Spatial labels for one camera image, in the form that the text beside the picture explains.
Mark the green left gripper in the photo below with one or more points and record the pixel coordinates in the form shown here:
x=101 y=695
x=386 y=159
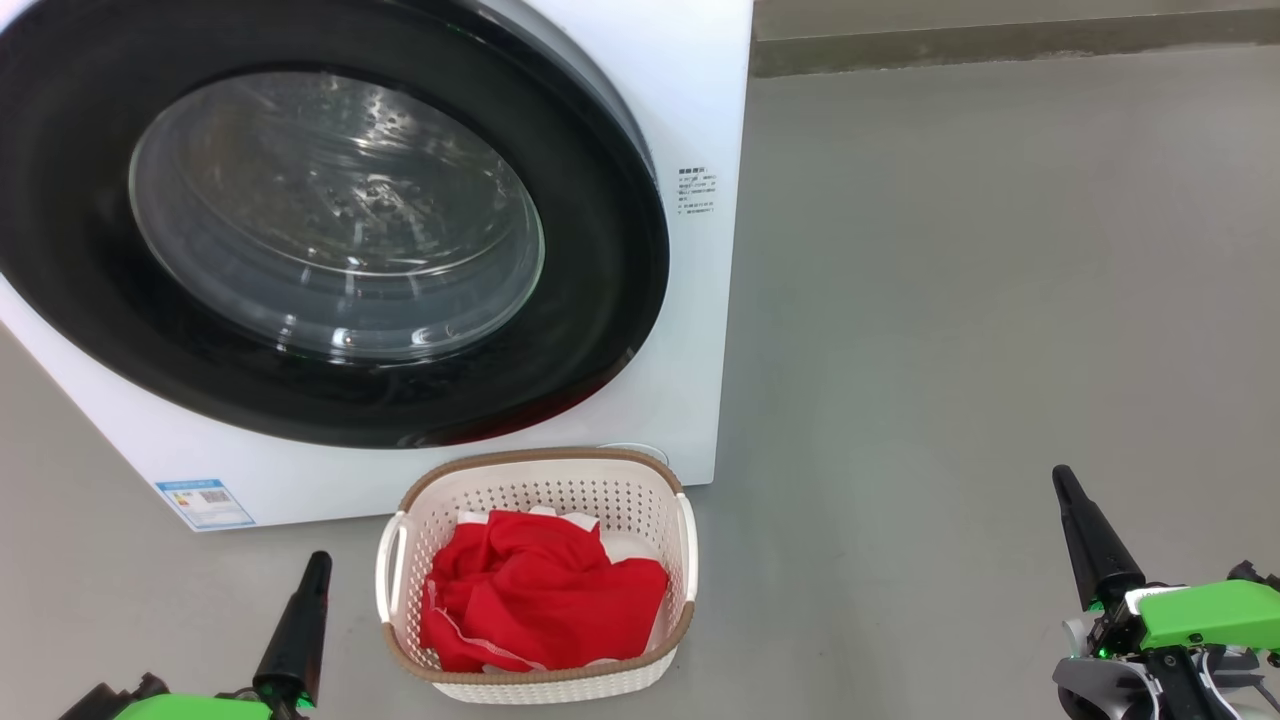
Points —
x=200 y=708

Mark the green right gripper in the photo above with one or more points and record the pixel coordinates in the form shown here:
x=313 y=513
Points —
x=1210 y=615

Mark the dark round washing machine door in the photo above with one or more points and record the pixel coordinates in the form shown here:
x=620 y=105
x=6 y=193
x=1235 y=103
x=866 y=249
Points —
x=600 y=300

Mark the cream perforated laundry basket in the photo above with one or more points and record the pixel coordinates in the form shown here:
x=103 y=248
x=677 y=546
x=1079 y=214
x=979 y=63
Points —
x=560 y=490

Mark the white front-load washing machine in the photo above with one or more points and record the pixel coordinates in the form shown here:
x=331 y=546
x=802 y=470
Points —
x=690 y=380

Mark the blue energy label sticker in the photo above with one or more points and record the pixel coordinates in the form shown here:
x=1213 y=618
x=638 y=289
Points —
x=205 y=503

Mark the grey text warning sticker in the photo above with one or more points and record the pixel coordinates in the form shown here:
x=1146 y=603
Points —
x=697 y=190

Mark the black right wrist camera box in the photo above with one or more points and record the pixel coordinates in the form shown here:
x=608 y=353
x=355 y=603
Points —
x=1255 y=577

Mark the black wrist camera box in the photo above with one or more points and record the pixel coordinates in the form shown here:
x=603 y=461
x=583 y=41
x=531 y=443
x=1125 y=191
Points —
x=1255 y=577
x=115 y=700

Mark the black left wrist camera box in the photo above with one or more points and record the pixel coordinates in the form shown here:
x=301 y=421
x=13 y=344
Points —
x=115 y=700

